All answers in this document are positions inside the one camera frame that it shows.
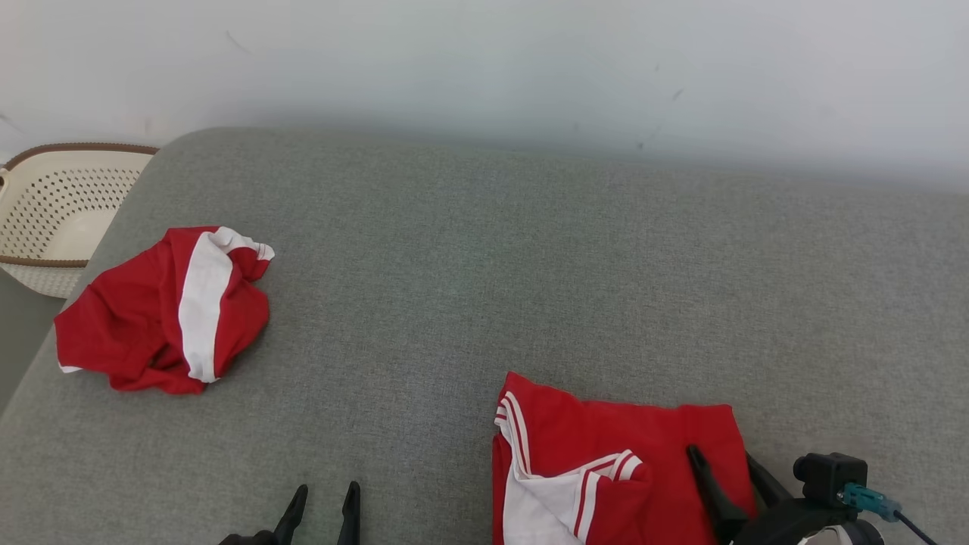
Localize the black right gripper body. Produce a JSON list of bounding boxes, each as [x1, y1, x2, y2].
[[730, 499, 857, 545]]

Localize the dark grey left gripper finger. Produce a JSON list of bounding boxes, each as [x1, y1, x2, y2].
[[271, 484, 309, 545], [336, 481, 362, 545]]

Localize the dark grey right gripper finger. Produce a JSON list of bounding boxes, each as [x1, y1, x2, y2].
[[686, 444, 751, 543], [745, 452, 793, 510]]

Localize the red basketball jersey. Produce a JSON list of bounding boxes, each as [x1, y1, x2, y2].
[[492, 371, 759, 545]]

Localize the red white-striped basketball shorts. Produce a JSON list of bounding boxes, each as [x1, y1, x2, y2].
[[55, 226, 276, 395]]

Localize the grey fabric panel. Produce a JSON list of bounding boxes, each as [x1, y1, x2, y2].
[[0, 126, 969, 545]]

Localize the cream perforated laundry basket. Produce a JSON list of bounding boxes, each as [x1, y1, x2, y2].
[[0, 142, 160, 299]]

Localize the right camera cable teal plug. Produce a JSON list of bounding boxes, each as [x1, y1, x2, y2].
[[839, 483, 939, 545]]

